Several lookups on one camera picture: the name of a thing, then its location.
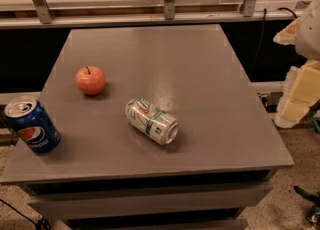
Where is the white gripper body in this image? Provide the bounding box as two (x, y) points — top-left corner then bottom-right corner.
(295, 0), (320, 60)

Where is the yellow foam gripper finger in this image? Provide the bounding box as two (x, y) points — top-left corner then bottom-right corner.
(273, 19), (299, 45)
(274, 60), (320, 128)

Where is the white green 7up can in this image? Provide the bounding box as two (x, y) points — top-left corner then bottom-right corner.
(125, 98), (179, 145)

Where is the blue pepsi can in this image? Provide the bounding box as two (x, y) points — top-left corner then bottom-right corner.
(5, 95), (61, 153)

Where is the dark tool on floor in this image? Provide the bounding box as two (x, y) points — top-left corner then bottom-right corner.
(293, 185), (320, 226)

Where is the grey drawer cabinet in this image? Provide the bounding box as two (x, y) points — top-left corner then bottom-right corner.
(1, 25), (293, 230)

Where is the red apple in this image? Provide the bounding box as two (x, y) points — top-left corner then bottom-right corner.
(75, 66), (106, 95)

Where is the metal rail shelf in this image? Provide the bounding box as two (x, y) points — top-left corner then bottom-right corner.
(0, 1), (302, 30)

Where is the black cable bottom left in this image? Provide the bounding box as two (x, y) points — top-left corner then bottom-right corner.
(0, 198), (52, 230)

